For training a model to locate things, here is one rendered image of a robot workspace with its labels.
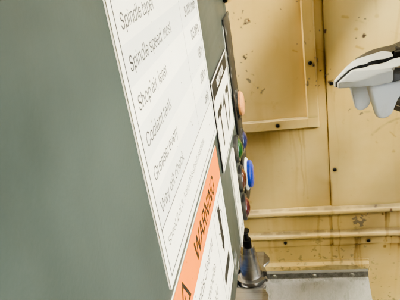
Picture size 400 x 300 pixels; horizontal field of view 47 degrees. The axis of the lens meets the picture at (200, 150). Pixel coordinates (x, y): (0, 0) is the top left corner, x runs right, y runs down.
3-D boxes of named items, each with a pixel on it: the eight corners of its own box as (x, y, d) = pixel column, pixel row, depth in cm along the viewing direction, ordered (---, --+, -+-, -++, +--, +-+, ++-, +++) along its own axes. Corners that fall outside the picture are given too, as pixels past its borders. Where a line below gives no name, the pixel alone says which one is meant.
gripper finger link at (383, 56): (337, 125, 52) (403, 103, 54) (336, 73, 49) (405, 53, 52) (321, 117, 55) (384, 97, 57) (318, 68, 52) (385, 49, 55)
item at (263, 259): (269, 253, 99) (269, 250, 99) (269, 269, 95) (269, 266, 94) (237, 254, 101) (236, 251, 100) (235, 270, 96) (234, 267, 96)
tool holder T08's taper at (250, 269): (242, 265, 95) (238, 237, 92) (263, 266, 93) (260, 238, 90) (237, 279, 91) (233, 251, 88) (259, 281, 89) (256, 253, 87)
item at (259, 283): (240, 271, 97) (239, 261, 96) (269, 274, 95) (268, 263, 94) (233, 292, 91) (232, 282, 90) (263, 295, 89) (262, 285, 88)
